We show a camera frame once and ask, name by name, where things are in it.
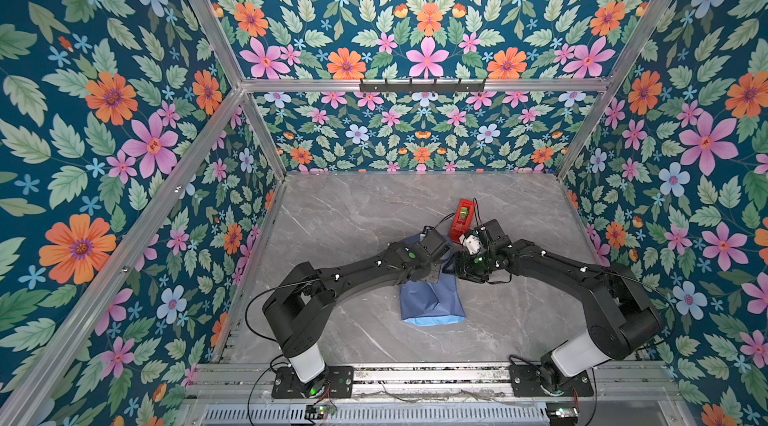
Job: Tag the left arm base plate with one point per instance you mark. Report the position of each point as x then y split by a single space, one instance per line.
334 382

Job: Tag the aluminium mounting rail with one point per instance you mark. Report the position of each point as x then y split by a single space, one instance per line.
450 381

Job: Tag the white cable duct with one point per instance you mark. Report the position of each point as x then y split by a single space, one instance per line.
376 414

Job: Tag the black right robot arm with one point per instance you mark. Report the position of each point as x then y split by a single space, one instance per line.
620 317

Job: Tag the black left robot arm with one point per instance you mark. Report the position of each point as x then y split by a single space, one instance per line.
298 310

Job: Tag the red tape dispenser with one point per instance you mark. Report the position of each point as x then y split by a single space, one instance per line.
462 220

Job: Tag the light blue wrapping paper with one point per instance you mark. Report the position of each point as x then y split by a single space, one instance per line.
425 304

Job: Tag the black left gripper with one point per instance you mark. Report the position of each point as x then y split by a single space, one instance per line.
436 276

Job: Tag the black hook rail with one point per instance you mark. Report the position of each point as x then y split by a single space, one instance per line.
409 86

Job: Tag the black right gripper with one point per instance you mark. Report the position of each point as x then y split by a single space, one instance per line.
464 270

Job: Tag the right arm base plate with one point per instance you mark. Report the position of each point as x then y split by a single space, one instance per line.
535 380

